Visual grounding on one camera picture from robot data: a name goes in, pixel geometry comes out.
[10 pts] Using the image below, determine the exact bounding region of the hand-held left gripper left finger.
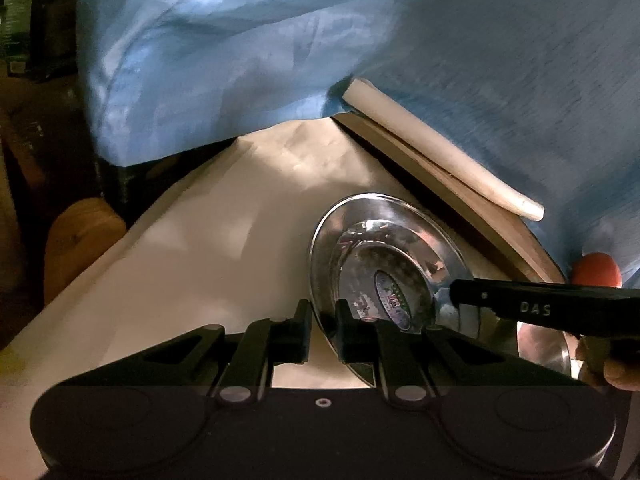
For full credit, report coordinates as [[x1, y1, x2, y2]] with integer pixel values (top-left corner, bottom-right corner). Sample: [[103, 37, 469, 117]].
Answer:
[[102, 299, 313, 407]]

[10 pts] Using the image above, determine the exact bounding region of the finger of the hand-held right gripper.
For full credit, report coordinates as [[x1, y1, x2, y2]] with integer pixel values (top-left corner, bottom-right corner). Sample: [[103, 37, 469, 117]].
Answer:
[[433, 280, 501, 342]]

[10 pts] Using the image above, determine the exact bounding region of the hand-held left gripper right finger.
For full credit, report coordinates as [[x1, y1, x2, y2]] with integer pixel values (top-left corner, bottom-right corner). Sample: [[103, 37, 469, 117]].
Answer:
[[336, 299, 551, 407]]

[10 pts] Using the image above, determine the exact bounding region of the steel plate with sticker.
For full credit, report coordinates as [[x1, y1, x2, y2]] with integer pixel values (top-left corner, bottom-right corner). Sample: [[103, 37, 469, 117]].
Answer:
[[308, 192, 477, 389]]

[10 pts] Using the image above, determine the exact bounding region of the person's right hand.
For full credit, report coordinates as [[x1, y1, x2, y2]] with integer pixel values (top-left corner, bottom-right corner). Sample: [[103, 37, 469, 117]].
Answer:
[[575, 335, 640, 392]]

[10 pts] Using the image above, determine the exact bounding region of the red tomato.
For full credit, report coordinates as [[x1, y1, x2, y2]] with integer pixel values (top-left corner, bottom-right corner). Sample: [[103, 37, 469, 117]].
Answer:
[[570, 252, 624, 289]]

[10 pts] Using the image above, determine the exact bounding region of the wooden board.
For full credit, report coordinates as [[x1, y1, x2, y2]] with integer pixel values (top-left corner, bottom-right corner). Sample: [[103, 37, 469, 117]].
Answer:
[[331, 112, 570, 288]]

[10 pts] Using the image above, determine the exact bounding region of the white paper sheet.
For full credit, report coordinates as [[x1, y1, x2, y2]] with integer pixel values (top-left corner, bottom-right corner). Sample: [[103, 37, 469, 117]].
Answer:
[[0, 117, 503, 392]]

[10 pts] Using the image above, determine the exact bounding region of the white candle stick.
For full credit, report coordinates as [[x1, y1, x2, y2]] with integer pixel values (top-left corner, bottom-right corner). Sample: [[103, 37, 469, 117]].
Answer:
[[343, 79, 545, 222]]

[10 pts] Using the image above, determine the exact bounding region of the blue cloth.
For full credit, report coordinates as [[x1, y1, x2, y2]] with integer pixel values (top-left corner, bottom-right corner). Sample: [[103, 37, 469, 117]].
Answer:
[[75, 0, 640, 292]]

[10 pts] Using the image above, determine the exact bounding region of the dark green box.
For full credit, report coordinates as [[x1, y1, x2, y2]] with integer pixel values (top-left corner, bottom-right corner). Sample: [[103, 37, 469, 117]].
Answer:
[[0, 0, 77, 82]]

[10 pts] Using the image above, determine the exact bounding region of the round wooden post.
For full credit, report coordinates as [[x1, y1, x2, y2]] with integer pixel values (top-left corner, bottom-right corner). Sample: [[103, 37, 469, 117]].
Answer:
[[43, 198, 127, 307]]

